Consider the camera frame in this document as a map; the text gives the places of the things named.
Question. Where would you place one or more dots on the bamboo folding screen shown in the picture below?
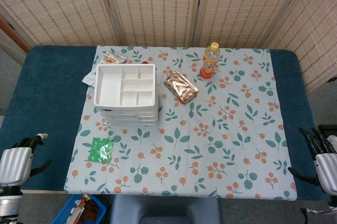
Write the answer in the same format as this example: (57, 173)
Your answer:
(158, 5)

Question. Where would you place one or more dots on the floral tablecloth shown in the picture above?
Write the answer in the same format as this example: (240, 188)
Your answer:
(197, 142)

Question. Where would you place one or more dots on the green foil packet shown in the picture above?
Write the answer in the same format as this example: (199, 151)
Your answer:
(100, 150)

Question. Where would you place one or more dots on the printed snack bag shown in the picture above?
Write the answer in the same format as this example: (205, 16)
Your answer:
(111, 58)

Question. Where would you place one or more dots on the white plastic drawer organizer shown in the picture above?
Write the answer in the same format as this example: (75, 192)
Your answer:
(109, 90)

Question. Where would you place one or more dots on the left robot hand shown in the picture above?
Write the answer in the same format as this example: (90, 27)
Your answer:
(14, 163)

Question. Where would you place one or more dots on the gold snack package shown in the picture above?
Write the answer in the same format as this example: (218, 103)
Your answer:
(181, 87)

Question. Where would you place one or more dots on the dark brown snack packet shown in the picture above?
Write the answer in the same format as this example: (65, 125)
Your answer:
(92, 209)

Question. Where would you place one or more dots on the white plastic packet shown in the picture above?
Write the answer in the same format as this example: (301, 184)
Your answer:
(90, 76)

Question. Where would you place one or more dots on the blue plastic basket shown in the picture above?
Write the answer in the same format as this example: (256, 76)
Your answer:
(67, 208)

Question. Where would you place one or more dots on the dark blue padded seat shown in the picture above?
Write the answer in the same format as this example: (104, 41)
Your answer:
(166, 209)

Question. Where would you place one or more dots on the beige wooden stick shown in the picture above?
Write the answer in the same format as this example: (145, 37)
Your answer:
(77, 212)

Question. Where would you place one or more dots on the orange drink bottle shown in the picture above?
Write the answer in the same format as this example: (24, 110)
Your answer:
(209, 59)

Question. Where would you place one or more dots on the teal table cover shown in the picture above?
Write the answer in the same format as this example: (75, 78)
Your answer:
(47, 97)

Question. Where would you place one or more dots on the brown wooden panel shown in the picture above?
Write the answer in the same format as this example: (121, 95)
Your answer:
(14, 34)

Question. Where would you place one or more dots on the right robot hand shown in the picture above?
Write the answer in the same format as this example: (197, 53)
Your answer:
(326, 168)

